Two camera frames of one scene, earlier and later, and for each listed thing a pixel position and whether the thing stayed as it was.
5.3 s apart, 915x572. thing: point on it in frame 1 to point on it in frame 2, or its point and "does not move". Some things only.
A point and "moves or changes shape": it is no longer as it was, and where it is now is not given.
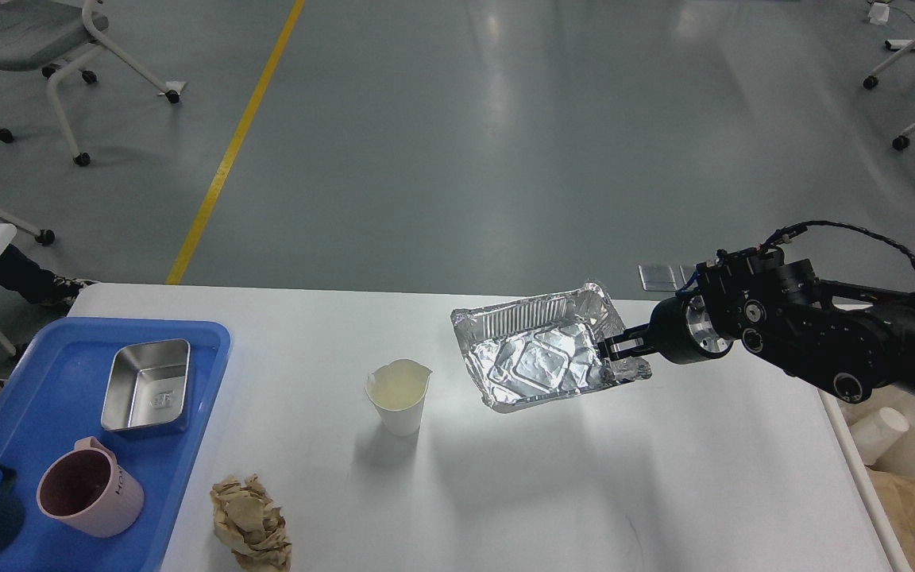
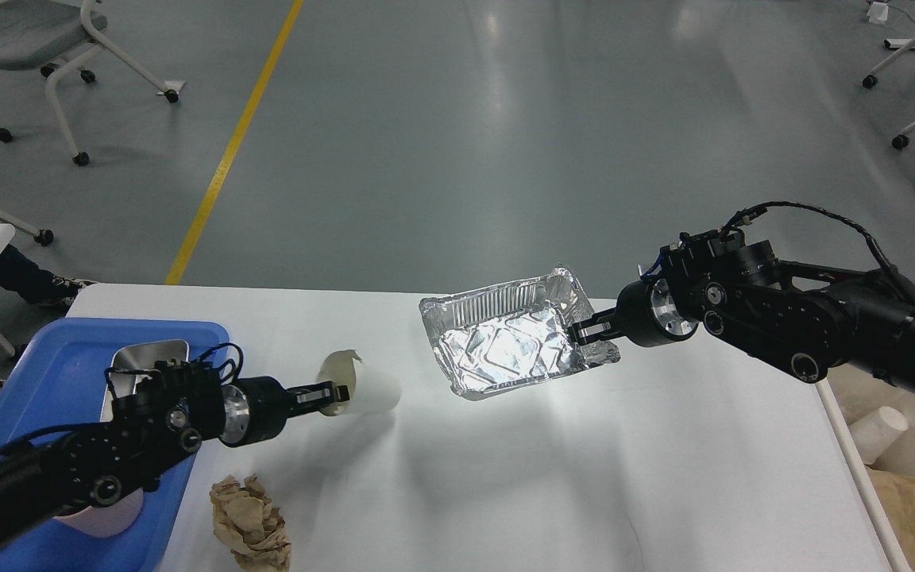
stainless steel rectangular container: [147, 389] does not move
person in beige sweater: [21, 273] does not move
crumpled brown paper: [249, 522] does not move
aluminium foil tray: [526, 349] moves or changes shape
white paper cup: [398, 392] to [370, 392]
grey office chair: [47, 36] does not move
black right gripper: [685, 330] to [648, 315]
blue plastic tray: [44, 390] does not move
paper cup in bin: [877, 433] does not move
